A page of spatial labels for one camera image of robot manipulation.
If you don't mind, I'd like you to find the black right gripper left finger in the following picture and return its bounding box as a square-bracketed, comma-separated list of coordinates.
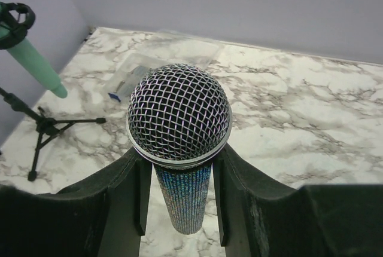
[1, 149, 151, 256]

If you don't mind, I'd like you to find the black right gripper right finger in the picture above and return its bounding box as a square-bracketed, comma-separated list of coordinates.
[213, 146, 382, 256]

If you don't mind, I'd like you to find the rhinestone mesh-head microphone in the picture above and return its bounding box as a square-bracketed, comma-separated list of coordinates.
[126, 63, 233, 235]

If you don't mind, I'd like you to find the mint green microphone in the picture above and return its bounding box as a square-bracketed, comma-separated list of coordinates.
[0, 1, 69, 100]

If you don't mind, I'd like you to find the black tripod shock-mount stand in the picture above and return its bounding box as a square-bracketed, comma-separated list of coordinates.
[0, 1, 107, 182]

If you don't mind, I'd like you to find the clear plastic screw box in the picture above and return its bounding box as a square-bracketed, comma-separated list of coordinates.
[104, 30, 223, 104]

